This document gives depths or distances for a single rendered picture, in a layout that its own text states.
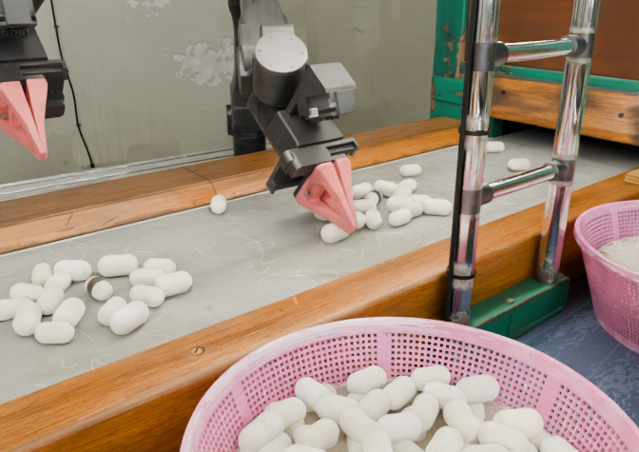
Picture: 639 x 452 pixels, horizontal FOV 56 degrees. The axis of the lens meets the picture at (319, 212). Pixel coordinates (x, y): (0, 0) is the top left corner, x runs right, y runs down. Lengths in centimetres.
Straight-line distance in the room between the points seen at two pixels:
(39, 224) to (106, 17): 201
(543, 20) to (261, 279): 73
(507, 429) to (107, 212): 53
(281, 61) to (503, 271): 32
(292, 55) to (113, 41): 209
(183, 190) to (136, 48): 197
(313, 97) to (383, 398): 34
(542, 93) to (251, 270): 64
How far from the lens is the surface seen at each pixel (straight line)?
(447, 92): 126
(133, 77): 275
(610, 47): 109
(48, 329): 54
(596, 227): 77
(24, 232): 75
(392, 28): 263
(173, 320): 55
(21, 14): 67
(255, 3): 82
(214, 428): 41
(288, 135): 67
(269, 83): 67
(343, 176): 67
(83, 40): 268
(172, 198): 80
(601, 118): 103
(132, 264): 63
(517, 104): 110
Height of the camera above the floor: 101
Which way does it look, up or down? 21 degrees down
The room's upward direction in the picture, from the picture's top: straight up
